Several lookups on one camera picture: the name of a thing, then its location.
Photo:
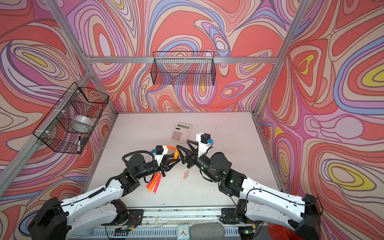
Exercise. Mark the black wire basket left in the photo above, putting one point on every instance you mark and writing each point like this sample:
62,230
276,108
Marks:
55,132

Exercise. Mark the black wire basket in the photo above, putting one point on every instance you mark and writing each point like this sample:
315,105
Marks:
183,68
55,132

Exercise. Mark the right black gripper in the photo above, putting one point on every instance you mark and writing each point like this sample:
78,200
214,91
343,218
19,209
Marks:
192,158

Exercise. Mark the small white clock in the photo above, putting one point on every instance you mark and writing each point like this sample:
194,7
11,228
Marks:
183,232

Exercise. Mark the pink pen right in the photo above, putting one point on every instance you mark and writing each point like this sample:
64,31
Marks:
157,183

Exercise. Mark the red bucket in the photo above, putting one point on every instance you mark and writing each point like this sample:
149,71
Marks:
277,232

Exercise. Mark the black marker in basket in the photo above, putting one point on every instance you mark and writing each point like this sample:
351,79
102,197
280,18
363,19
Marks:
79,145

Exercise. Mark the pink calculator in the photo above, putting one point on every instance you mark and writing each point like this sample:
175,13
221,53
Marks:
181,133

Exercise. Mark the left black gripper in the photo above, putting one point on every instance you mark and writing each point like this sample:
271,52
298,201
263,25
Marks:
162,165

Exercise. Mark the pink pen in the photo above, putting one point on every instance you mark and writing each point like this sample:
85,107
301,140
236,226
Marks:
152,181
157,183

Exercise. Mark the black wire basket back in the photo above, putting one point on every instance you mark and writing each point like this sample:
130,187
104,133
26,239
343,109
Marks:
183,68

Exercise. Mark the silver tape roll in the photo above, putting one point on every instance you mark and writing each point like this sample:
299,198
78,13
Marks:
81,124

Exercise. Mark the orange pen in bundle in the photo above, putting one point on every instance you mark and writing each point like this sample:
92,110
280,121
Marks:
154,182

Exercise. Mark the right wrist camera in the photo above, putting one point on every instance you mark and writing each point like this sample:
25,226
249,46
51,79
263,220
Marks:
203,141

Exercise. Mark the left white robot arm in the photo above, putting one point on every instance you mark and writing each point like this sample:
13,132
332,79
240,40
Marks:
60,220

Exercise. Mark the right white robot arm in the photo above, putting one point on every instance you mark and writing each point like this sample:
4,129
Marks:
256,201

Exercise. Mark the pink pen left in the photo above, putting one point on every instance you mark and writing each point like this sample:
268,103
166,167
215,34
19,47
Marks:
152,181

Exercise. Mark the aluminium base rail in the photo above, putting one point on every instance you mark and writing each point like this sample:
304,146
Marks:
161,224

